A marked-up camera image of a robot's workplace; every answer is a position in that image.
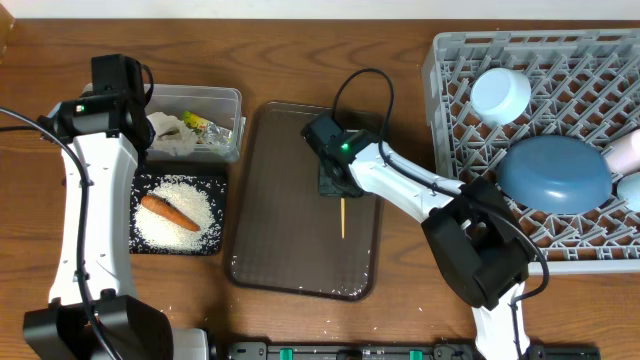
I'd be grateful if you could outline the white tissue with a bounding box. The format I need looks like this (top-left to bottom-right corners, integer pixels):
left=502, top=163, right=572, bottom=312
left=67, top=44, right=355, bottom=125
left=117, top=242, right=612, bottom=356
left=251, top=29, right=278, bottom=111
left=147, top=112, right=198, bottom=156

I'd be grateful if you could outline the white paper cup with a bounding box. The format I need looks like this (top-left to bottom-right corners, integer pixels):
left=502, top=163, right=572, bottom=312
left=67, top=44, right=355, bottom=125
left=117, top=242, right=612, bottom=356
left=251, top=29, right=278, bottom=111
left=604, top=130, right=640, bottom=175

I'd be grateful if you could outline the black tray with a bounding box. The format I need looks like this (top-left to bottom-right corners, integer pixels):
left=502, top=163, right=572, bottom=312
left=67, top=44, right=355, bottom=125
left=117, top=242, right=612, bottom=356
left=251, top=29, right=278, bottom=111
left=129, top=162, right=228, bottom=256

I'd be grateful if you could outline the dark blue plate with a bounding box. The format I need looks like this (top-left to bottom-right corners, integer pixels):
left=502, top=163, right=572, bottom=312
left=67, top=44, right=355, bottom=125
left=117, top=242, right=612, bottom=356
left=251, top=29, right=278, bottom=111
left=497, top=135, right=612, bottom=215

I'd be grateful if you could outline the orange carrot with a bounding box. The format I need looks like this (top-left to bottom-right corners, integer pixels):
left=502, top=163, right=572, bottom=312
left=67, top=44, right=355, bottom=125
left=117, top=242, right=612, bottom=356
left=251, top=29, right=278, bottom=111
left=140, top=195, right=200, bottom=232

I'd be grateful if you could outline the clear plastic bin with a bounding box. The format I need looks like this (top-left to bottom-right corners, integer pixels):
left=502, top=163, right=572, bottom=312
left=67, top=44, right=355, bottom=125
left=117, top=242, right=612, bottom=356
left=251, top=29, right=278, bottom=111
left=82, top=82, right=246, bottom=163

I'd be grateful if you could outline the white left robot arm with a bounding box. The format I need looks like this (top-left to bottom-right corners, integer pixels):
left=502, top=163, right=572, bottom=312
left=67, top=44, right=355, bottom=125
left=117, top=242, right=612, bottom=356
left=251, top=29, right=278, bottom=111
left=23, top=95, right=211, bottom=359

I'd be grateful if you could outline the brown serving tray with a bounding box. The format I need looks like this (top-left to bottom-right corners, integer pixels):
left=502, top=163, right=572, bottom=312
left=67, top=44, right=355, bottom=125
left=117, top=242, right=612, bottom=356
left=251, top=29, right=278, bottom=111
left=225, top=102, right=384, bottom=302

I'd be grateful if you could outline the white rice pile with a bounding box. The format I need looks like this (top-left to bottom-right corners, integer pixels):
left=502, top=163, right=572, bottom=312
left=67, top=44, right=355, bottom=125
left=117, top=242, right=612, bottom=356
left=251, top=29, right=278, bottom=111
left=133, top=181, right=221, bottom=253

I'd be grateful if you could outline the wooden chopstick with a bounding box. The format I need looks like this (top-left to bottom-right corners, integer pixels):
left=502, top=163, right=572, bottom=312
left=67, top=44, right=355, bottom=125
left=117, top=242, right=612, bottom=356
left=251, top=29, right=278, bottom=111
left=340, top=197, right=346, bottom=239

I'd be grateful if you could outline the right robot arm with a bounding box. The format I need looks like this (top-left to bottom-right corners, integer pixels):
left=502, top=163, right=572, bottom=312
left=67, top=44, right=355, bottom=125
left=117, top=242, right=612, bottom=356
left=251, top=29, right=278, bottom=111
left=303, top=128, right=535, bottom=359

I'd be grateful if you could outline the grey dishwasher rack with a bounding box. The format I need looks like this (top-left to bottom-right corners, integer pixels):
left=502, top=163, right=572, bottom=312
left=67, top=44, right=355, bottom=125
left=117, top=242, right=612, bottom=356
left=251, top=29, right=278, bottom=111
left=422, top=29, right=639, bottom=275

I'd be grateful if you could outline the light blue bowl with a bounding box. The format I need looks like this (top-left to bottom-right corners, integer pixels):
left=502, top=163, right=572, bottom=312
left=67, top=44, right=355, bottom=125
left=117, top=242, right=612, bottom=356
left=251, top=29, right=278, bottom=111
left=470, top=68, right=532, bottom=128

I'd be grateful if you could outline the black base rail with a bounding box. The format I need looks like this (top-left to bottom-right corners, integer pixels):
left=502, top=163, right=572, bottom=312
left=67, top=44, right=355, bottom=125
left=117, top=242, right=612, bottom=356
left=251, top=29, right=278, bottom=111
left=209, top=339, right=601, bottom=360

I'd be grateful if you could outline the foil snack wrapper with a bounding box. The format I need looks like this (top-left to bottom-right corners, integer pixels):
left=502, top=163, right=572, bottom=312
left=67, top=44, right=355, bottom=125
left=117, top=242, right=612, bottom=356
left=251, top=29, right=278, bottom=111
left=181, top=111, right=232, bottom=146

